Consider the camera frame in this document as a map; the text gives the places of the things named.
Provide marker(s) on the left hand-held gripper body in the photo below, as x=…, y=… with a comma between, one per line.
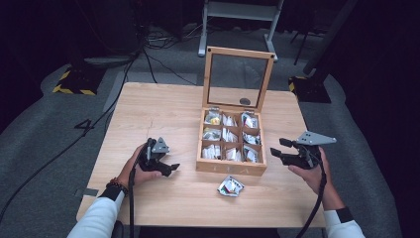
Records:
x=148, y=160

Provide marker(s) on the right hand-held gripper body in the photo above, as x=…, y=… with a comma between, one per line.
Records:
x=307, y=160

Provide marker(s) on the wooden tea box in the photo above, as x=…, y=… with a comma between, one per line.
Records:
x=231, y=167

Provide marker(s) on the silver tea bag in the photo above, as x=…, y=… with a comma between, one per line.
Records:
x=230, y=186

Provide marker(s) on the person's right hand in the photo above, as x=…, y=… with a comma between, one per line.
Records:
x=317, y=180

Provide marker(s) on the person's left hand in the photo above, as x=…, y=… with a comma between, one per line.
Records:
x=130, y=173

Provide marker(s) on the group of tea packets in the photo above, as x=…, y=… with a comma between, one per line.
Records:
x=231, y=137

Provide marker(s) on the black stand striped base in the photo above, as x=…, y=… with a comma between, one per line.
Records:
x=79, y=81
x=310, y=89

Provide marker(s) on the grey tape piece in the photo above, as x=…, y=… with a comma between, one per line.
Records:
x=87, y=192

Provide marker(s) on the person's dark clothing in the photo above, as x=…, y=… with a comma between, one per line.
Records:
x=211, y=233

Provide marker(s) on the dark tripod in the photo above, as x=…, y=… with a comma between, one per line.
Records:
x=302, y=43

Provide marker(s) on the grey round stand base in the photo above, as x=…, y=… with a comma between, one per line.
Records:
x=109, y=60

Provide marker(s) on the white metal stand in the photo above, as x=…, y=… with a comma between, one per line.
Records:
x=242, y=10

